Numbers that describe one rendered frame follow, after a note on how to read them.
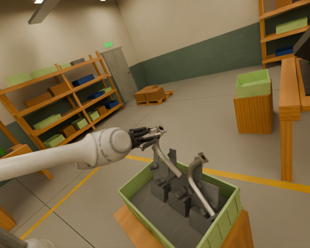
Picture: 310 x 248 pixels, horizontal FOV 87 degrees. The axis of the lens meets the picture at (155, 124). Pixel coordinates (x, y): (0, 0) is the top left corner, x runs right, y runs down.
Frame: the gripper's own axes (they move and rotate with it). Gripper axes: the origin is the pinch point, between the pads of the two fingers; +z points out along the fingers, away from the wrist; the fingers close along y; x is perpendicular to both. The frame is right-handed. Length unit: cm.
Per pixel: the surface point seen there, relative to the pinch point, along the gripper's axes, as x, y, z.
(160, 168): 31.0, -7.4, 10.6
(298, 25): -95, 101, 520
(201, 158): -3.7, -24.5, 7.2
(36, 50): 179, 522, 33
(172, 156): 12.8, -11.0, 9.2
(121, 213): 65, -10, -14
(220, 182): 10.7, -37.2, 21.0
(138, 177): 47.2, 0.2, 2.3
